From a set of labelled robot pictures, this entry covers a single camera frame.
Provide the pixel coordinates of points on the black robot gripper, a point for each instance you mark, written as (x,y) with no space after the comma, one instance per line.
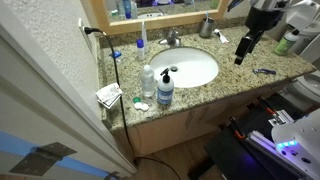
(257,21)

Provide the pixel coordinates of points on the blue white toothbrush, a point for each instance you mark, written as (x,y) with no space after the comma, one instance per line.
(207,17)

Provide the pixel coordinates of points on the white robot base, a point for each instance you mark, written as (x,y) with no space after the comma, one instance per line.
(294,144)

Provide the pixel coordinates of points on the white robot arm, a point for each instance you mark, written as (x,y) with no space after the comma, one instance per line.
(286,5)

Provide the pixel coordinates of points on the silver metal cup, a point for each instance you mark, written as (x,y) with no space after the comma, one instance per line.
(206,28)

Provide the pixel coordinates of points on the white toothpaste tube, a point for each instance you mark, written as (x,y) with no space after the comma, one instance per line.
(221,37)

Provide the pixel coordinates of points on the green soap bottle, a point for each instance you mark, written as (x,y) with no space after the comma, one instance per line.
(287,41)

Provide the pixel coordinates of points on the white toilet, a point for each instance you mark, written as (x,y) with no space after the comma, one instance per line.
(305,92)

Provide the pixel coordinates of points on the white oval sink basin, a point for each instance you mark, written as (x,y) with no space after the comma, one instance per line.
(188,67)

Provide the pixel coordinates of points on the chrome sink faucet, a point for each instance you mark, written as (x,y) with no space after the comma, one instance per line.
(171,39)

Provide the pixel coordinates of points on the blue label pump bottle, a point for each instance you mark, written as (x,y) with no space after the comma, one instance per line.
(165,88)

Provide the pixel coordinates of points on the black robot cart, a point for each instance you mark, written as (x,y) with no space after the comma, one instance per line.
(236,158)

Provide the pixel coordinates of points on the clear plastic bottle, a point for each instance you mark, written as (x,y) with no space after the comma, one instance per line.
(147,81)

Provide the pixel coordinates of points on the small blue cap bottle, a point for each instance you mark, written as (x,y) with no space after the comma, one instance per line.
(140,49)

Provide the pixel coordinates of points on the white contact lens case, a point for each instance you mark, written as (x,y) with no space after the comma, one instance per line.
(139,105)

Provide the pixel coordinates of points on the small blue object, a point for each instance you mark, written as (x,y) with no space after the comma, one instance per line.
(116,54)

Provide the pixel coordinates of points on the wooden vanity cabinet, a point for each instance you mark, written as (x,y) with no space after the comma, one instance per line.
(170,130)

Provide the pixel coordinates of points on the white paper packets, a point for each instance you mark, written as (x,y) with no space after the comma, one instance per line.
(109,94)

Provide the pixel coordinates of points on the wood framed mirror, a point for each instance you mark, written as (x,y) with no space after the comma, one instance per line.
(97,14)

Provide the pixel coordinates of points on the white door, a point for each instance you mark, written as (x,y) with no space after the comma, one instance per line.
(34,114)

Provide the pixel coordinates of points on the metal door hinge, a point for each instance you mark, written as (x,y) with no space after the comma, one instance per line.
(40,159)

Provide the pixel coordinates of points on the white wall outlet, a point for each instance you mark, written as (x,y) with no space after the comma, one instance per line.
(85,36)

